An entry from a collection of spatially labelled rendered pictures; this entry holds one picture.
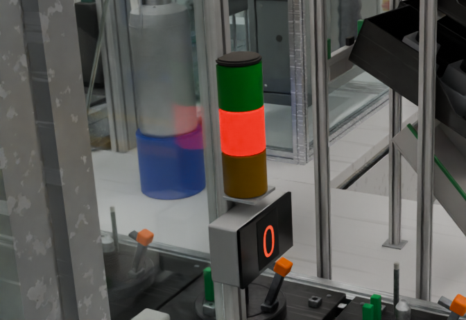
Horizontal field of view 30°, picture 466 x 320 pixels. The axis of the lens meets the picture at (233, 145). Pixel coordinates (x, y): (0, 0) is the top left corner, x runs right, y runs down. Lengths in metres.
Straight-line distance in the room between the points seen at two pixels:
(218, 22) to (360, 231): 0.97
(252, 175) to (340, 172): 1.20
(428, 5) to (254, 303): 0.50
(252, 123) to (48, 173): 0.73
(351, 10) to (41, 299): 2.16
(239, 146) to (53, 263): 0.73
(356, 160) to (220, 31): 1.32
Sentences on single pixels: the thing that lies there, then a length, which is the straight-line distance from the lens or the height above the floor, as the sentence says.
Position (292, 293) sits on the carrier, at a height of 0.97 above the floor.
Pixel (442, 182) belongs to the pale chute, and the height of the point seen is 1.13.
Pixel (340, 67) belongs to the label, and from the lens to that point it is 1.43.
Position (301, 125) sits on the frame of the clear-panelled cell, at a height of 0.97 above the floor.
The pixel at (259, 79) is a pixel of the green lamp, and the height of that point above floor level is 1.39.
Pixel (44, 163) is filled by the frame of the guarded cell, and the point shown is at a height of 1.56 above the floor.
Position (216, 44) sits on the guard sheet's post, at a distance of 0.93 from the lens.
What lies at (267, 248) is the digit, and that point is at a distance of 1.00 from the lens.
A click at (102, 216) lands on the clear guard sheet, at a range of 0.83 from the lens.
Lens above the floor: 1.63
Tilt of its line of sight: 19 degrees down
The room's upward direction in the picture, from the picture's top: 3 degrees counter-clockwise
